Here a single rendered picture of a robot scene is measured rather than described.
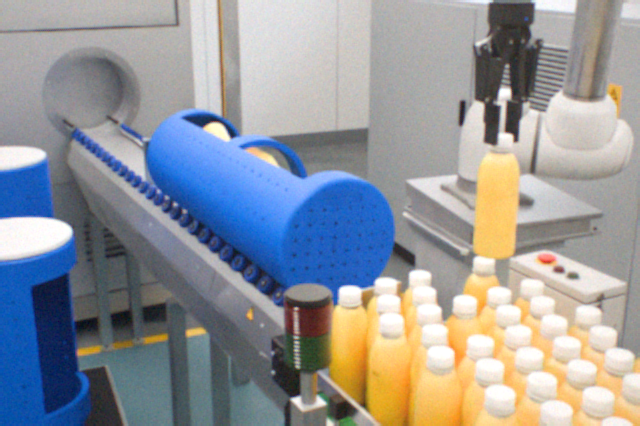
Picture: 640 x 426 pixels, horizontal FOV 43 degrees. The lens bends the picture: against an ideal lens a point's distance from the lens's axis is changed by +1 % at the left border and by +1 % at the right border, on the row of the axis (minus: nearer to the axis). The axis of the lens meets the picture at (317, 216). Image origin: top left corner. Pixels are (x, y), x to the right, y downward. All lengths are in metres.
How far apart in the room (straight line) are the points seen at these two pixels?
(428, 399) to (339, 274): 0.57
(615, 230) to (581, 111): 1.20
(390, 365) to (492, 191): 0.35
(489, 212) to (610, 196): 1.72
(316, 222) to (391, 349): 0.44
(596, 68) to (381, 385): 0.97
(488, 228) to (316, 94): 5.70
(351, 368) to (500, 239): 0.34
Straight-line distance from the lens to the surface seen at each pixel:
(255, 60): 6.86
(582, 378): 1.23
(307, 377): 1.10
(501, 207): 1.44
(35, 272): 1.94
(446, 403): 1.23
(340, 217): 1.69
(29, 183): 2.74
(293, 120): 7.05
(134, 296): 3.66
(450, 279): 2.07
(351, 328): 1.42
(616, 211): 3.12
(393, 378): 1.33
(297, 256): 1.67
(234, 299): 1.97
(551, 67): 3.35
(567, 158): 2.02
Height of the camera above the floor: 1.68
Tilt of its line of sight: 18 degrees down
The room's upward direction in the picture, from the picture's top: straight up
